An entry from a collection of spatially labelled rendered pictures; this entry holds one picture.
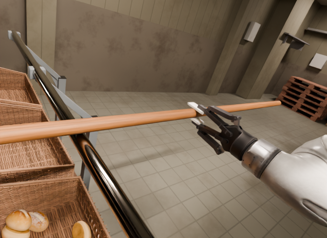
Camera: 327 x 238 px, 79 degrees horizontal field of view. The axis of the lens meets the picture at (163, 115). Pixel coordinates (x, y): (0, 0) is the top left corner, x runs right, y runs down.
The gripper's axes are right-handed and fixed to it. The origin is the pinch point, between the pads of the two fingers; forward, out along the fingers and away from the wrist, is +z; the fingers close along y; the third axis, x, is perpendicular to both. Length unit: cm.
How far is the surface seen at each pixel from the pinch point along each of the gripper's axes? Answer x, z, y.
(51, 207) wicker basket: -34, 28, 59
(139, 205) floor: 39, 44, 119
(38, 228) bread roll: -40, 19, 57
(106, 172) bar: -36.3, -12.0, 1.4
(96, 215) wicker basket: -24, 8, 46
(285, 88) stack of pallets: 686, 165, 64
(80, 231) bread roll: -28, 10, 55
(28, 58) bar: -38, 48, 1
